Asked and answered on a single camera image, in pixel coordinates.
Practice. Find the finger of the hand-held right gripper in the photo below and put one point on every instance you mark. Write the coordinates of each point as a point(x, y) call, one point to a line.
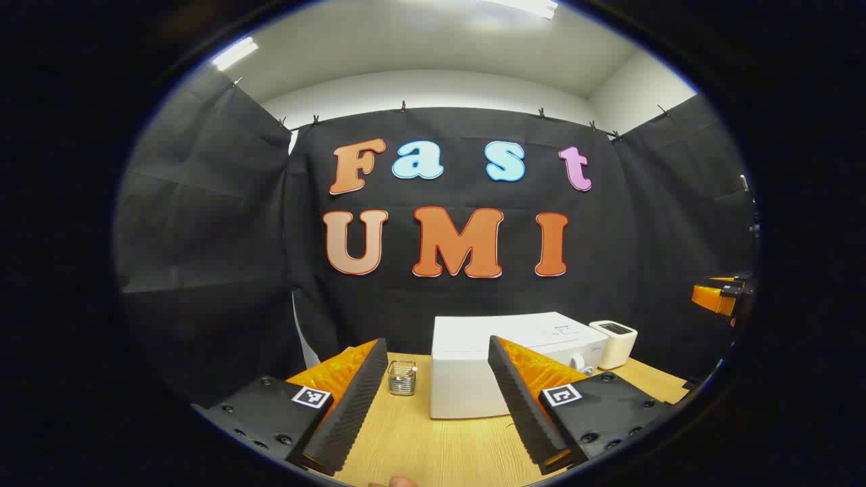
point(707, 297)

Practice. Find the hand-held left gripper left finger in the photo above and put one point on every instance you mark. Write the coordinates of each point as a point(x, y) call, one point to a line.
point(352, 406)

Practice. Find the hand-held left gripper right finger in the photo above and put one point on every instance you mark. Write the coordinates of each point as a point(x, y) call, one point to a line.
point(524, 406)

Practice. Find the white microwave oven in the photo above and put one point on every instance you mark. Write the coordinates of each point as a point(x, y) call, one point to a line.
point(467, 379)

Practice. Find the white toaster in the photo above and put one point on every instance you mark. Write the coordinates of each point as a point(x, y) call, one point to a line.
point(612, 348)

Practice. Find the ceiling light panel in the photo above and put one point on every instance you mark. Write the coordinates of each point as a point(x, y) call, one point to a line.
point(524, 7)
point(235, 54)

